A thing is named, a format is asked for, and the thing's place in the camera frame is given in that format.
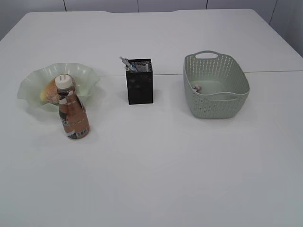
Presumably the clear plastic ruler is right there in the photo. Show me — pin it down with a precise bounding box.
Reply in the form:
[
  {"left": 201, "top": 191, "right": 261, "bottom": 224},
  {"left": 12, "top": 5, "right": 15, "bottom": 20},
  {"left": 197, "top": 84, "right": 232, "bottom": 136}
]
[{"left": 140, "top": 63, "right": 150, "bottom": 72}]

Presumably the large paper ball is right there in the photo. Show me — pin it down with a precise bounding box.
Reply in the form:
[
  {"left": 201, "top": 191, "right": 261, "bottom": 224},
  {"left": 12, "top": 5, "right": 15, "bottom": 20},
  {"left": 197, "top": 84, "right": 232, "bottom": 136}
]
[{"left": 193, "top": 85, "right": 202, "bottom": 93}]

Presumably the grey grip white pen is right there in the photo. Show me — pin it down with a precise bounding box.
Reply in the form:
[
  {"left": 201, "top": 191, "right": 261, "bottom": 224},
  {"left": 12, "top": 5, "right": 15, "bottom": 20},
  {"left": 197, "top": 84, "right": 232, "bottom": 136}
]
[{"left": 119, "top": 56, "right": 131, "bottom": 66}]

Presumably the brown coffee drink bottle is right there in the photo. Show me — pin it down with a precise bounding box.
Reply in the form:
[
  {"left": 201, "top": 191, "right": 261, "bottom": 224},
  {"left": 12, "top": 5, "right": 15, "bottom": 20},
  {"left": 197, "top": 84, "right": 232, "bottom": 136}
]
[{"left": 55, "top": 74, "right": 89, "bottom": 140}]

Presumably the sugared bread roll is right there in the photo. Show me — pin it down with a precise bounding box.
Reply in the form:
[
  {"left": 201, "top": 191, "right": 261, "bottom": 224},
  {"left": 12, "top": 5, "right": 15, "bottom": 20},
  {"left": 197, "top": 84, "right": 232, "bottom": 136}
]
[{"left": 40, "top": 79, "right": 59, "bottom": 104}]

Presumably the blue clip grey grip pen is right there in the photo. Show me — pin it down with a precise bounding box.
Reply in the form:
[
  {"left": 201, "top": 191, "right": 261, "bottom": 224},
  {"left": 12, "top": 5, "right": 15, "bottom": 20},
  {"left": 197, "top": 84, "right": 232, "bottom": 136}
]
[{"left": 128, "top": 64, "right": 138, "bottom": 72}]

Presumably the beige grip white pen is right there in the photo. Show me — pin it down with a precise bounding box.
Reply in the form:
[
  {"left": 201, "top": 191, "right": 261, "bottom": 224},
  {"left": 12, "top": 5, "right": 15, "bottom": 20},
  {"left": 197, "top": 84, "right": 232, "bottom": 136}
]
[{"left": 125, "top": 66, "right": 131, "bottom": 72}]

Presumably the black mesh pen holder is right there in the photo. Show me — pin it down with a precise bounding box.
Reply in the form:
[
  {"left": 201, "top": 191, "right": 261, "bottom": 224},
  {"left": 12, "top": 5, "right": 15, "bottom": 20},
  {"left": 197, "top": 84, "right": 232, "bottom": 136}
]
[{"left": 125, "top": 59, "right": 153, "bottom": 105}]

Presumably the pale green wavy plate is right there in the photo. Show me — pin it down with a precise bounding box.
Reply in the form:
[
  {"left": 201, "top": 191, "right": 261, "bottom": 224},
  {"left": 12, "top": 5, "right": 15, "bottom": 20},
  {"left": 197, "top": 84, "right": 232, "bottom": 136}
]
[{"left": 17, "top": 63, "right": 100, "bottom": 112}]

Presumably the grey-green woven plastic basket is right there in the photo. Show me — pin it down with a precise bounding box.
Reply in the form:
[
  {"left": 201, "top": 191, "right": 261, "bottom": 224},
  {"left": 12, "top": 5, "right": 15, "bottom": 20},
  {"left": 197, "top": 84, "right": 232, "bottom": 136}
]
[{"left": 183, "top": 51, "right": 250, "bottom": 119}]

